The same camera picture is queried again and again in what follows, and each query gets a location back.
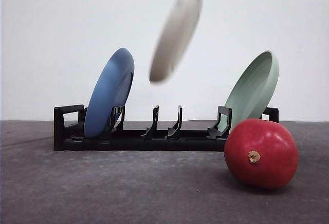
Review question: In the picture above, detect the white plate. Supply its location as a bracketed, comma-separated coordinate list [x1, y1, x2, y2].
[149, 0, 202, 84]

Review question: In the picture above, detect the red pomegranate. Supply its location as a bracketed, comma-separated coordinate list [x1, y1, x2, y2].
[224, 118, 299, 189]

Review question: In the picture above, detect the blue plate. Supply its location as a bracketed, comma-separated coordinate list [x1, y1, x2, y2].
[84, 48, 135, 138]

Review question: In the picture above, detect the green plate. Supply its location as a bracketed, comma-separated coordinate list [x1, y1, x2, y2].
[220, 51, 280, 133]

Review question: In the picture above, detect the black plate rack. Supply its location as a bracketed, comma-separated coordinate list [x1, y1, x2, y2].
[54, 105, 279, 152]

